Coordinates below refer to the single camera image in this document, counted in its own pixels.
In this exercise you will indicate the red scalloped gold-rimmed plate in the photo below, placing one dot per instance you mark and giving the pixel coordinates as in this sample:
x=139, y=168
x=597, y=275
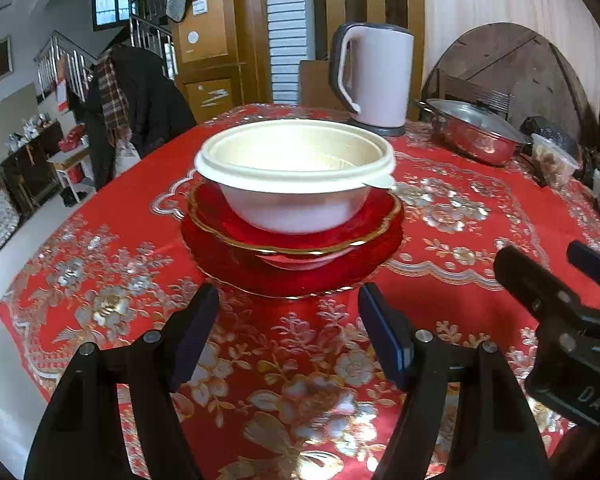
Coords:
x=370, y=220

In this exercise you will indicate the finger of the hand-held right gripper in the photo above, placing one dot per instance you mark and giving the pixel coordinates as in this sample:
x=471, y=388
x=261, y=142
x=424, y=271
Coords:
x=590, y=260
x=522, y=270

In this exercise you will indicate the plaid scarf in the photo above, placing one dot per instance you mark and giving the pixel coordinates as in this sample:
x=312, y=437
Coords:
x=112, y=95

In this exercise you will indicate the metal stair railing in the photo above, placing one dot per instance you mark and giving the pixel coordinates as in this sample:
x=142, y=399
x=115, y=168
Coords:
x=65, y=60

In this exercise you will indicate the white bowl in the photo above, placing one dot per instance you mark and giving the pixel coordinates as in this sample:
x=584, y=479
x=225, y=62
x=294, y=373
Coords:
x=290, y=210

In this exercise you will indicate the window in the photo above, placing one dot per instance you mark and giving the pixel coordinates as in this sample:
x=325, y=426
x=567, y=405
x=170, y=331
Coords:
x=117, y=2

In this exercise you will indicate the clear plastic food container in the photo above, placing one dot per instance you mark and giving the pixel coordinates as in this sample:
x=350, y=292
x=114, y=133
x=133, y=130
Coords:
x=555, y=160

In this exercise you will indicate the white plastic bag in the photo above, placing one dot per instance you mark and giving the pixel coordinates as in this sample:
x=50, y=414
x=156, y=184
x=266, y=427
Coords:
x=127, y=155

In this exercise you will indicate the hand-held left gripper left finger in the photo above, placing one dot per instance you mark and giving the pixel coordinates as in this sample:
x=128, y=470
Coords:
x=195, y=335

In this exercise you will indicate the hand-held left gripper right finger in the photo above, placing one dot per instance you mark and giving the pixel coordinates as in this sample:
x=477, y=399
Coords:
x=385, y=335

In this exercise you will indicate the wooden cabinet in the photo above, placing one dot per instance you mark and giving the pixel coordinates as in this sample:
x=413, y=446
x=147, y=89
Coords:
x=215, y=50

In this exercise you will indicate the red bag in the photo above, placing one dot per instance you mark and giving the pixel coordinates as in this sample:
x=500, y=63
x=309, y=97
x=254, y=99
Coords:
x=70, y=140

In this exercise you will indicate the white wall switch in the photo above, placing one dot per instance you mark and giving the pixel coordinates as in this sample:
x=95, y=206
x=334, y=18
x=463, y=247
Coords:
x=200, y=6

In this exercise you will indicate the round wooden tabletop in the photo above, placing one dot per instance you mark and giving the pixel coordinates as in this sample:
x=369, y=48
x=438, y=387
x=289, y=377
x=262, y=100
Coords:
x=520, y=70

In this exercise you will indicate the large red plate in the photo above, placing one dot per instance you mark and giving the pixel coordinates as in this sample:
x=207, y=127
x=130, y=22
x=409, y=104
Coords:
x=230, y=270

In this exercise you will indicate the white electric kettle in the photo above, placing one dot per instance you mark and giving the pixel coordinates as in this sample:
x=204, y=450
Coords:
x=380, y=75

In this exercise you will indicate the red floral tablecloth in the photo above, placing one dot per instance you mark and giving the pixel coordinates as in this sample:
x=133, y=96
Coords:
x=105, y=260

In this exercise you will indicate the white slatted shutter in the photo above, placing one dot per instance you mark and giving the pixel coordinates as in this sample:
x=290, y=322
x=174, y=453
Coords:
x=287, y=30

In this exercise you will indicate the wooden chair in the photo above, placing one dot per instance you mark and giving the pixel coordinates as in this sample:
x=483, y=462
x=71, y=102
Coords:
x=475, y=92

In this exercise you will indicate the steel pot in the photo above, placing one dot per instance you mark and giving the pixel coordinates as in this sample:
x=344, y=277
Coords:
x=470, y=147

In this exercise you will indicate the dark wooden sideboard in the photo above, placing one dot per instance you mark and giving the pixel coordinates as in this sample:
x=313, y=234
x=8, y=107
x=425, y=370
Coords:
x=30, y=170

